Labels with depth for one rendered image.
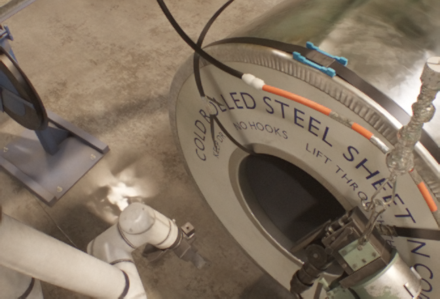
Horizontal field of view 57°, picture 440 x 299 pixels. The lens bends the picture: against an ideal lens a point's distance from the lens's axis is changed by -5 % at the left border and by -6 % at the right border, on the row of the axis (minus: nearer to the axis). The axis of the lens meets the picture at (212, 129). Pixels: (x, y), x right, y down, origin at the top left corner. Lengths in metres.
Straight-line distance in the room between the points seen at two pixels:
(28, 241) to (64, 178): 1.78
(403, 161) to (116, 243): 0.74
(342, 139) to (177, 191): 1.51
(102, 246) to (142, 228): 0.13
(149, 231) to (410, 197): 0.64
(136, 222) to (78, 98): 2.03
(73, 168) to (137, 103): 0.63
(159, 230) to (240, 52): 0.51
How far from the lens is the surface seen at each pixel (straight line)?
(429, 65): 0.63
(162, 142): 2.62
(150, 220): 1.12
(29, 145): 2.87
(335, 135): 1.01
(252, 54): 1.04
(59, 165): 2.67
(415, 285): 1.10
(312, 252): 1.11
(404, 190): 1.00
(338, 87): 0.92
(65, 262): 0.90
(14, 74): 2.06
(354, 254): 1.06
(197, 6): 3.75
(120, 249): 1.16
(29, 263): 0.85
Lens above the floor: 1.96
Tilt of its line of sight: 48 degrees down
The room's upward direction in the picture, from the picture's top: 5 degrees counter-clockwise
